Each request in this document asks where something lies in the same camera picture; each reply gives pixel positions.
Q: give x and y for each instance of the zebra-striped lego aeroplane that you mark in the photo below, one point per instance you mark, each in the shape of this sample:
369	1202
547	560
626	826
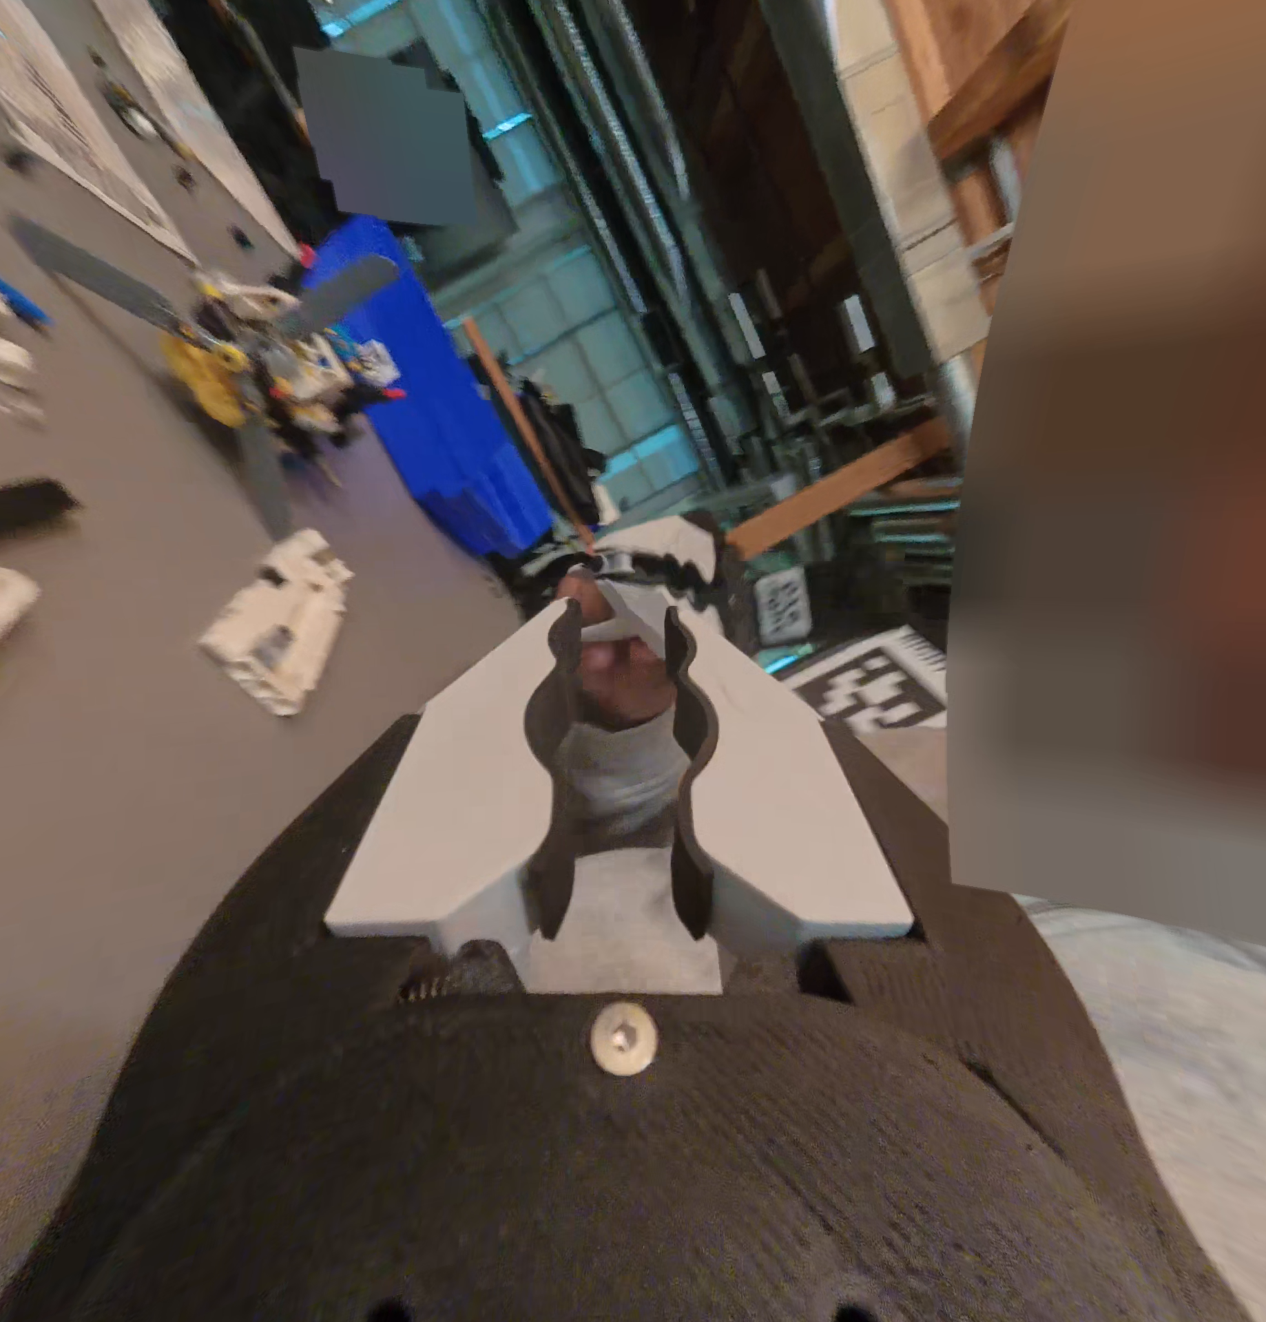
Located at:
261	373

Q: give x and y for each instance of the black bag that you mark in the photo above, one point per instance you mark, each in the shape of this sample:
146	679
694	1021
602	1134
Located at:
560	445

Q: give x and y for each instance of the black lego strip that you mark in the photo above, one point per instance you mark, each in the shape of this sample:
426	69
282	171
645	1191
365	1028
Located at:
18	509

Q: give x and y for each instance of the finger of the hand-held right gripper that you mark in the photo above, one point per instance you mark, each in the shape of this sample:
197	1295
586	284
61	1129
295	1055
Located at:
654	537
622	615

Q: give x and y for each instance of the blue plastic bin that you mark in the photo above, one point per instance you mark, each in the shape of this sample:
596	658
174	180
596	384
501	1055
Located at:
437	415

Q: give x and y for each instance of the black grey lego subassembly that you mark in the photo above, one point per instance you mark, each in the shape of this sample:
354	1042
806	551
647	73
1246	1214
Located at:
133	112

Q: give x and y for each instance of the person's right hand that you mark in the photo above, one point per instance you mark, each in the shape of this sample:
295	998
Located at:
622	687

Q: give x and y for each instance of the white lego wing assembly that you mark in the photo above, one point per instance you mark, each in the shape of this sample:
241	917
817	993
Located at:
277	630

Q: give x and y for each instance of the person's right forearm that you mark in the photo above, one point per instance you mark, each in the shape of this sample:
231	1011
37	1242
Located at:
622	775

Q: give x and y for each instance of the wooden-edged desk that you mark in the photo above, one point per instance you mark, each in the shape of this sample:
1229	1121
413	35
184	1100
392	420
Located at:
530	434

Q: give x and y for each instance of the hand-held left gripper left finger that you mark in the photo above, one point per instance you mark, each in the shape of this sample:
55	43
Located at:
437	826

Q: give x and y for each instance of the zebra-striped sticker sheet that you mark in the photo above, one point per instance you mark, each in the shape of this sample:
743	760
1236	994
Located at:
55	114

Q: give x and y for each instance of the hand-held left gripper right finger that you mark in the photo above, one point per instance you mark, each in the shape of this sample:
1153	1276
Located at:
798	826

